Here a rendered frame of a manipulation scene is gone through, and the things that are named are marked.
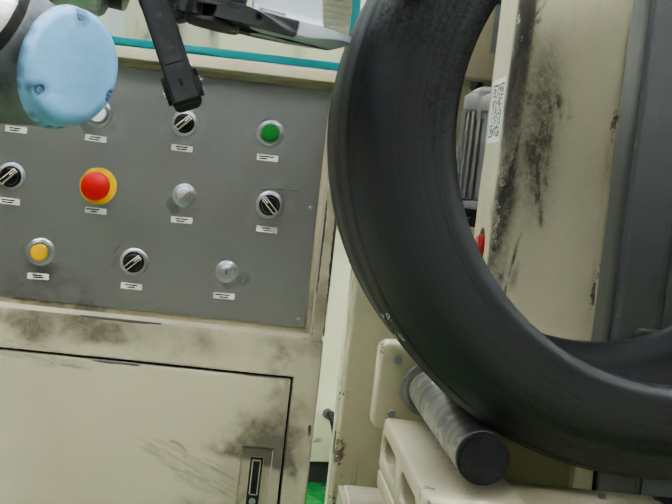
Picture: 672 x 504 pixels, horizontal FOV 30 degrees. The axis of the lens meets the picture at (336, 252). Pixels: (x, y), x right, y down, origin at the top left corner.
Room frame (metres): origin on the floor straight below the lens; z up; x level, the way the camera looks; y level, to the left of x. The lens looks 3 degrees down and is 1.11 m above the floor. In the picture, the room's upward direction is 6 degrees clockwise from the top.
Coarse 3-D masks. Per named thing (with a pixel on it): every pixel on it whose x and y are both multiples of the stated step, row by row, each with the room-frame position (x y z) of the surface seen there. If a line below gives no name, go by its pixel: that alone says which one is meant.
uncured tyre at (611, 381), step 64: (384, 0) 1.03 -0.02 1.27; (448, 0) 1.00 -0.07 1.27; (384, 64) 1.01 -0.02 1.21; (448, 64) 1.00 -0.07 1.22; (384, 128) 1.01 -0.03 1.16; (448, 128) 0.99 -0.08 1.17; (384, 192) 1.01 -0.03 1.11; (448, 192) 1.00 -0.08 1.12; (384, 256) 1.02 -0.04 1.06; (448, 256) 1.00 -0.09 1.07; (384, 320) 1.10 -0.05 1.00; (448, 320) 1.00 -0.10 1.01; (512, 320) 1.00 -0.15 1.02; (448, 384) 1.04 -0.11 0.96; (512, 384) 1.01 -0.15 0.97; (576, 384) 1.01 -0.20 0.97; (640, 384) 1.01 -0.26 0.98; (576, 448) 1.03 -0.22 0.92; (640, 448) 1.02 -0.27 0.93
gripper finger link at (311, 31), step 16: (256, 0) 1.09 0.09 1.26; (272, 0) 1.09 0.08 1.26; (288, 0) 1.09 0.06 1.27; (304, 0) 1.09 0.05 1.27; (320, 0) 1.09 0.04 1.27; (288, 16) 1.09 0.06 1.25; (304, 16) 1.09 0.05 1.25; (320, 16) 1.09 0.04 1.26; (272, 32) 1.08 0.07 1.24; (304, 32) 1.08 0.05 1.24; (320, 32) 1.09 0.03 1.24; (336, 32) 1.10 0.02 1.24
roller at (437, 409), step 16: (416, 384) 1.33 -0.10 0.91; (432, 384) 1.29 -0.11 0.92; (416, 400) 1.30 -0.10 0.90; (432, 400) 1.22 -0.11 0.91; (448, 400) 1.19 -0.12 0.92; (432, 416) 1.19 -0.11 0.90; (448, 416) 1.13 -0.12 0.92; (464, 416) 1.11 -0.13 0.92; (448, 432) 1.09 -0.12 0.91; (464, 432) 1.05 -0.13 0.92; (480, 432) 1.04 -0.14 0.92; (448, 448) 1.08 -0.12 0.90; (464, 448) 1.03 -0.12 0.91; (480, 448) 1.03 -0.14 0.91; (496, 448) 1.03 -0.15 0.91; (464, 464) 1.03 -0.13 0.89; (480, 464) 1.03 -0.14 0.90; (496, 464) 1.03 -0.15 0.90; (480, 480) 1.03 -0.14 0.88; (496, 480) 1.03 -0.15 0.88
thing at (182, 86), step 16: (144, 0) 1.08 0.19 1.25; (160, 0) 1.08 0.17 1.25; (144, 16) 1.08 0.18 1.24; (160, 16) 1.08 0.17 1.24; (160, 32) 1.08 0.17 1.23; (176, 32) 1.08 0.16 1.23; (160, 48) 1.08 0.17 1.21; (176, 48) 1.08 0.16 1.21; (160, 64) 1.08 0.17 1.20; (176, 64) 1.08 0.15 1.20; (176, 80) 1.08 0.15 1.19; (192, 80) 1.08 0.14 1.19; (176, 96) 1.08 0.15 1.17; (192, 96) 1.09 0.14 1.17
